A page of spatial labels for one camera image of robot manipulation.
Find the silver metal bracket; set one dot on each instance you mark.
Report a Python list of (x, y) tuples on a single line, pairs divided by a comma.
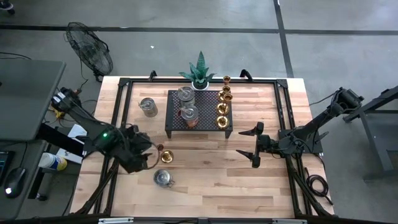
[(115, 220), (289, 221)]

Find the white paper sheet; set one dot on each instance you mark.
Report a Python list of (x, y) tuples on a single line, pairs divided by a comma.
[(69, 155), (76, 131)]

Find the black control box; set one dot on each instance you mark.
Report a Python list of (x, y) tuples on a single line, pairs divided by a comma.
[(59, 140)]

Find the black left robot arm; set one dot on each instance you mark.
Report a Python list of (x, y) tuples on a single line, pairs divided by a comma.
[(84, 121)]

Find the black aluminium rig frame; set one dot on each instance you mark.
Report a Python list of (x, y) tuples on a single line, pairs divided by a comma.
[(168, 80)]

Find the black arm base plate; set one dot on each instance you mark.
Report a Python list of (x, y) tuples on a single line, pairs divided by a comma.
[(90, 148), (312, 146)]

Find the grey computer desk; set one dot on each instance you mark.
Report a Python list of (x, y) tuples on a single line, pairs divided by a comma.
[(28, 161)]

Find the green plant in white pot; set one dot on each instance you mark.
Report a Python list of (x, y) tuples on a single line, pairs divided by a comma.
[(199, 74)]

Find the glass candle jar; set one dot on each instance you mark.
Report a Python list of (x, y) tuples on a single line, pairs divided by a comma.
[(148, 107), (162, 178), (186, 93), (189, 112)]

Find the black perforated metal rack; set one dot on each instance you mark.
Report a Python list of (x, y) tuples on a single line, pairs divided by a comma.
[(206, 105)]

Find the black floor fan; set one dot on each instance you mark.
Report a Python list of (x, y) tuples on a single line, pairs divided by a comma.
[(90, 49)]

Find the large grey desk top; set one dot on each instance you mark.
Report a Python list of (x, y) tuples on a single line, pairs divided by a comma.
[(28, 99)]

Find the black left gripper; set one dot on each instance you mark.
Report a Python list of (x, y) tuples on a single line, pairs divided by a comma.
[(130, 149)]

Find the yellow power plug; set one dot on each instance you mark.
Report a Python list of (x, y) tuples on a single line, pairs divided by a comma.
[(59, 114)]

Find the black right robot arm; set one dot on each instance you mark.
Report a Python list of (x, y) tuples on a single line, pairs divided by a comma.
[(320, 119)]

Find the white wipes canister yellow lid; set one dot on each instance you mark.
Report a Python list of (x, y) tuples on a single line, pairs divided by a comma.
[(51, 161)]

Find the black framed desk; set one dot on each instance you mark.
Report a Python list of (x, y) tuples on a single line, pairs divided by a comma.
[(372, 140)]

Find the black computer mouse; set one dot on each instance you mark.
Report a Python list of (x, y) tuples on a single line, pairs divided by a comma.
[(15, 180)]

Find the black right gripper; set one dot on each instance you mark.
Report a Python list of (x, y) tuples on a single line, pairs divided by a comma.
[(267, 144)]

